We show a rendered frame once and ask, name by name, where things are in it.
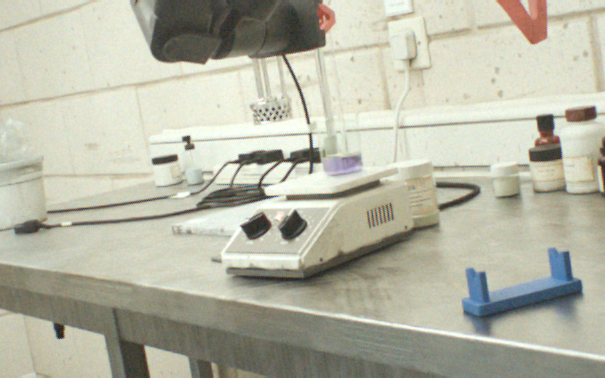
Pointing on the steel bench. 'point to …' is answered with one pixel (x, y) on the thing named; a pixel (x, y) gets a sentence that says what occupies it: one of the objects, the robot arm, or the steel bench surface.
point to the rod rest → (539, 289)
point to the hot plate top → (309, 184)
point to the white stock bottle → (582, 149)
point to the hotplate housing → (335, 230)
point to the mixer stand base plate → (224, 222)
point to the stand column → (323, 80)
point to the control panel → (268, 244)
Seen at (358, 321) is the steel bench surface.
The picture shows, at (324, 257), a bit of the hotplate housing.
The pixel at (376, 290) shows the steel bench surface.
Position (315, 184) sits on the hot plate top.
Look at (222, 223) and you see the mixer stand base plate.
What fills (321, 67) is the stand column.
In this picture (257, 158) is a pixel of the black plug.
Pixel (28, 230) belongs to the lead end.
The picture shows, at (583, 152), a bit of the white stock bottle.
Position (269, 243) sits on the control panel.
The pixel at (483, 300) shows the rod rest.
